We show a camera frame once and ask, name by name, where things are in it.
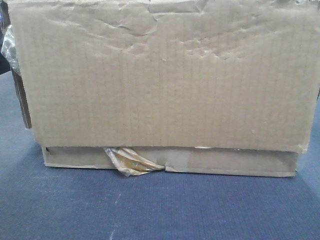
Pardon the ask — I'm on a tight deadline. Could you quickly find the worn brown cardboard box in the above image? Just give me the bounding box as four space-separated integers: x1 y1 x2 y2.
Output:
6 0 320 177

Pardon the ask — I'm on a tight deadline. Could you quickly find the clear plastic bag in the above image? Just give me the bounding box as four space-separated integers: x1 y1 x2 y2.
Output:
1 24 21 76

